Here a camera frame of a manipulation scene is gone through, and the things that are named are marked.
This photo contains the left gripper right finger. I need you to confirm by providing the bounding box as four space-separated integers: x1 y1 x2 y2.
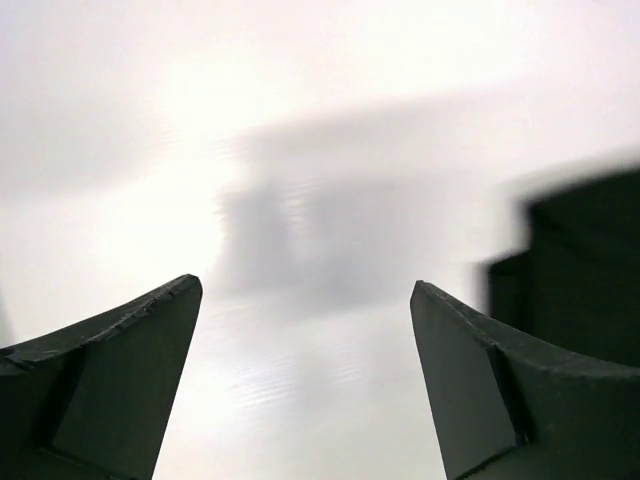
410 281 639 479

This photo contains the black long sleeve shirt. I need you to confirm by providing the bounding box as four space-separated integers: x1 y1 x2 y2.
486 169 639 367

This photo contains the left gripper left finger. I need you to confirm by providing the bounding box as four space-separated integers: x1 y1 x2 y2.
1 275 203 479

